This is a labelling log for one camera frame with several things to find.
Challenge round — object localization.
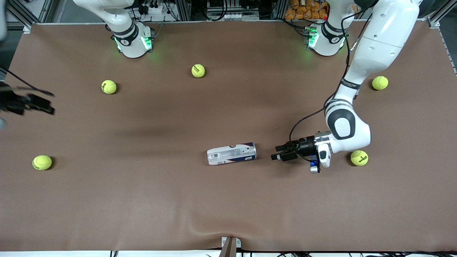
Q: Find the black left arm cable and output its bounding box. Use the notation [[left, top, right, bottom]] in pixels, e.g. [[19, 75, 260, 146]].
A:
[[288, 6, 373, 164]]

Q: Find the orange snack packets pile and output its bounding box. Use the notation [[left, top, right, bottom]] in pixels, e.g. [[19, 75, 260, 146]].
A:
[[285, 0, 331, 20]]

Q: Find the aluminium frame rail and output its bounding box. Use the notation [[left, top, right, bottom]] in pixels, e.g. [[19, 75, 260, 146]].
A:
[[0, 0, 54, 29]]

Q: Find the white terminal strip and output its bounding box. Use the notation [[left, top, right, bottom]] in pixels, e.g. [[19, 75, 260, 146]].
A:
[[221, 12, 260, 21]]

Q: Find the white power strip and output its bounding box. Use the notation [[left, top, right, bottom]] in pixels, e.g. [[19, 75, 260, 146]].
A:
[[142, 2, 168, 15]]

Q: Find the brown table mat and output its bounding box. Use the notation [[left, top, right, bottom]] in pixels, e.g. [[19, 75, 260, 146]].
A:
[[0, 20, 457, 252]]

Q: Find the grey metal bracket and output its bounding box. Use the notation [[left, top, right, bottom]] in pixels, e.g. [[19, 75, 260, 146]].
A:
[[220, 236, 242, 257]]

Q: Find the black cable bundle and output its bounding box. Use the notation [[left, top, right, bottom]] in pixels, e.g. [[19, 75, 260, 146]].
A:
[[205, 0, 229, 21]]

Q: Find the tennis can white blue label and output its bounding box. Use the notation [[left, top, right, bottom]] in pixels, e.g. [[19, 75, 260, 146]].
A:
[[207, 142, 257, 166]]

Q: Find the green lit arm base box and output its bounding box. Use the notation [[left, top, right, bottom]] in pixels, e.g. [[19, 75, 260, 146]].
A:
[[305, 26, 319, 50], [141, 24, 156, 54]]

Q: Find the aluminium frame post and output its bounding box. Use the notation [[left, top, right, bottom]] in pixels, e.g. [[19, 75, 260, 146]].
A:
[[175, 0, 191, 21], [275, 0, 288, 20]]

